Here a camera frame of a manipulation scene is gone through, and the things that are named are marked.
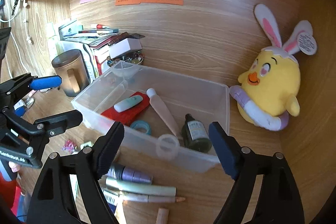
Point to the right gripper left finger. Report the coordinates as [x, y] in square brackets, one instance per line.
[52, 200]

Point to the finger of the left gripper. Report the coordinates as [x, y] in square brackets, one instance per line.
[15, 89]
[47, 127]

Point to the white silver pen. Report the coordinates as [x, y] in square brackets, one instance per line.
[112, 194]

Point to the pale green roll-on tube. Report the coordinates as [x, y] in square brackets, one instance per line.
[139, 188]

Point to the teal tape roll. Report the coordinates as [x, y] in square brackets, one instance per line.
[141, 126]

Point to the dark green pump bottle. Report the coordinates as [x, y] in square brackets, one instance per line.
[195, 136]

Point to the person's left hand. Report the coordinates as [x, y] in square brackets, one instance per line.
[15, 167]

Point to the brown lidded mug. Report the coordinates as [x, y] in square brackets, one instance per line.
[70, 66]

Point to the purple metallic tube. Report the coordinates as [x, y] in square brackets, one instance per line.
[120, 172]

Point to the mint white small tube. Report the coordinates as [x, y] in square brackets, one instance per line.
[128, 103]

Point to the yellow chick plush toy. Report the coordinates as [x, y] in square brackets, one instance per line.
[266, 94]

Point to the beige stick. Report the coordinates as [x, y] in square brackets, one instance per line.
[162, 216]

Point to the white rectangular box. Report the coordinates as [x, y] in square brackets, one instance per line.
[124, 47]

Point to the bowl of beads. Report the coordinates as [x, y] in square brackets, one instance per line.
[134, 58]

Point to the clear tape roll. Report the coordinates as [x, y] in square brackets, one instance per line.
[167, 147]

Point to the clear plastic storage bin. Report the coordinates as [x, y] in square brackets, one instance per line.
[206, 101]

